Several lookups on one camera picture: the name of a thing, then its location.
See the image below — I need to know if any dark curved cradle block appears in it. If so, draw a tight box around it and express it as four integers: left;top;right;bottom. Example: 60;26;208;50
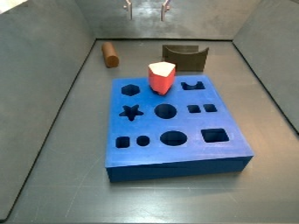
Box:
162;45;209;72

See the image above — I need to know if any brown cylinder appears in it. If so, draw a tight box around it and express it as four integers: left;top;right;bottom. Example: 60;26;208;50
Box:
101;42;118;67

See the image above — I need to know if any red pentagon prism block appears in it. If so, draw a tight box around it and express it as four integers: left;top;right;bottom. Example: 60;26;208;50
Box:
148;61;174;95

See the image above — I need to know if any blue shape sorter board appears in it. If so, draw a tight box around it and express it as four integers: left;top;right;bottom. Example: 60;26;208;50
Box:
105;74;253;182

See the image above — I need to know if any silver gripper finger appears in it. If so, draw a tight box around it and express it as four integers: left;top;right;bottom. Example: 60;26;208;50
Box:
124;0;132;20
160;0;172;21

